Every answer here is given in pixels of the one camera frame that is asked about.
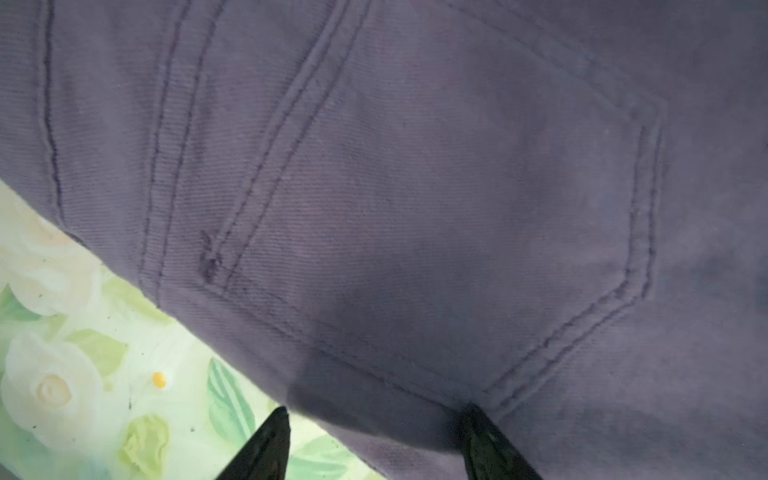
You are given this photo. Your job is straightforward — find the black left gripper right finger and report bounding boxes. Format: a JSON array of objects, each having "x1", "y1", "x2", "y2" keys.
[{"x1": 460, "y1": 404, "x2": 543, "y2": 480}]

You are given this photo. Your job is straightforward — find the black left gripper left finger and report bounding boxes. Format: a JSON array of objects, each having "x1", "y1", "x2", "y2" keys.
[{"x1": 216, "y1": 407, "x2": 291, "y2": 480}]

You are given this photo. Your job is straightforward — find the purple trousers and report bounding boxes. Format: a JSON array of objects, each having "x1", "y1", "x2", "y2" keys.
[{"x1": 1, "y1": 1, "x2": 767, "y2": 479}]

